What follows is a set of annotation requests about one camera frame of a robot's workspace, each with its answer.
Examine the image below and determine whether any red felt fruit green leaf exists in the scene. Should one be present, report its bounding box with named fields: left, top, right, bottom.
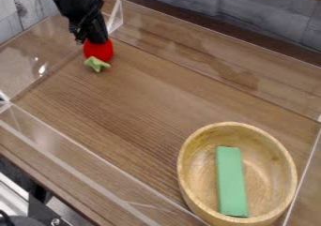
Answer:
left=83, top=39, right=114, bottom=72

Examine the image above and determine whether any clear acrylic tray enclosure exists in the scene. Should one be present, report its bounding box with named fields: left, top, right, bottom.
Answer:
left=0, top=0, right=321, bottom=226

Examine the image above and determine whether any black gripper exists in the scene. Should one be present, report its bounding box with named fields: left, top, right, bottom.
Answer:
left=53, top=0, right=109, bottom=44

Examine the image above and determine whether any wooden oval bowl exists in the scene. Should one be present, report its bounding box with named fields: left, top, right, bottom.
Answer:
left=177, top=122, right=297, bottom=226

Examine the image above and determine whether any green rectangular block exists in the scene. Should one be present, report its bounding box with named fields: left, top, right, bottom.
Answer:
left=216, top=146, right=250, bottom=218

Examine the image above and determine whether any black clamp with cable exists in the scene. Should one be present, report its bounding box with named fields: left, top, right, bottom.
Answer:
left=0, top=195, right=70, bottom=226

